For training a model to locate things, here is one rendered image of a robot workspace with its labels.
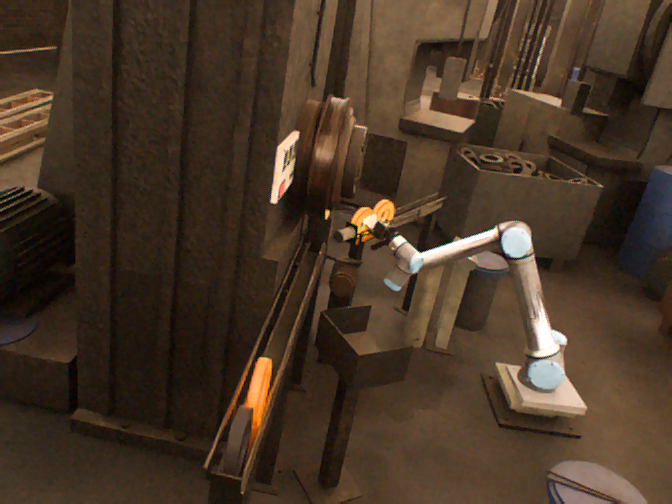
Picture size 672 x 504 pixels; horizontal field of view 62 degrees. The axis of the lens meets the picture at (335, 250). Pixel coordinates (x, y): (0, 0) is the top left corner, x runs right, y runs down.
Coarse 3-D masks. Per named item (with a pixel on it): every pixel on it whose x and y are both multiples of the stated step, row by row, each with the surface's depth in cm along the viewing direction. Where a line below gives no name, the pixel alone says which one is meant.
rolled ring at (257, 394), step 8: (264, 360) 152; (256, 368) 148; (264, 368) 149; (256, 376) 146; (264, 376) 147; (256, 384) 145; (264, 384) 148; (248, 392) 145; (256, 392) 145; (264, 392) 160; (248, 400) 144; (256, 400) 144; (264, 400) 159; (256, 408) 145; (256, 416) 145; (256, 424) 148
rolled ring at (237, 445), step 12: (240, 408) 136; (252, 408) 139; (240, 420) 132; (252, 420) 144; (240, 432) 130; (228, 444) 129; (240, 444) 129; (228, 456) 128; (240, 456) 131; (228, 468) 128; (240, 468) 139
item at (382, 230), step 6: (378, 222) 266; (384, 222) 269; (390, 222) 270; (378, 228) 267; (384, 228) 265; (390, 228) 266; (378, 234) 267; (384, 234) 268; (390, 234) 265; (396, 234) 264; (390, 240) 264
